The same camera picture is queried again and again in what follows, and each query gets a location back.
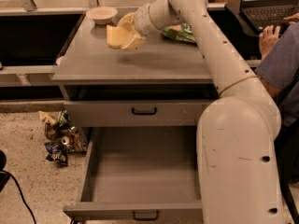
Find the black top drawer handle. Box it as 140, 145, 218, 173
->
131, 107, 158, 116

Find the person's left hand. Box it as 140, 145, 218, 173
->
259, 25, 280, 59

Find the yellow sponge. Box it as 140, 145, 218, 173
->
107, 25, 129, 49

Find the person's left forearm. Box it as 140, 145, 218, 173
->
258, 76, 280, 98

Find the black middle drawer handle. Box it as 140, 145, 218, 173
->
132, 211, 160, 221

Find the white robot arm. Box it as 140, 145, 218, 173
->
119, 0, 284, 224

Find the blue crumpled snack bag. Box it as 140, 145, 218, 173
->
44, 141, 68, 165

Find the closed grey top drawer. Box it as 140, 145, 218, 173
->
64, 100, 211, 127

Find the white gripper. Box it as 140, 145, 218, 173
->
117, 3, 160, 50

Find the green snack bag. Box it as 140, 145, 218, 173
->
162, 23, 195, 43

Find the black cable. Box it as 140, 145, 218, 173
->
2, 170, 37, 224

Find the seated person in blue shirt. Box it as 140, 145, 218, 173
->
255, 22, 299, 127

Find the black laptop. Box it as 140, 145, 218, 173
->
239, 0, 299, 33

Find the black device at left edge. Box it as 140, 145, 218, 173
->
0, 150, 10, 192

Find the pile of crumpled snack bags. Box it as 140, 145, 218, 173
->
38, 110, 88, 153

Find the open grey middle drawer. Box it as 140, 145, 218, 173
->
64, 126, 202, 222

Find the black drawer handle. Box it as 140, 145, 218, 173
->
131, 107, 158, 116
132, 211, 160, 221

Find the grey drawer cabinet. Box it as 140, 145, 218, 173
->
50, 6, 219, 135

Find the person's right hand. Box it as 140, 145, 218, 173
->
284, 12, 299, 24

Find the soda can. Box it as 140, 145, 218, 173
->
61, 136, 70, 146

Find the white bowl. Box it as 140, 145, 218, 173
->
86, 7, 118, 25

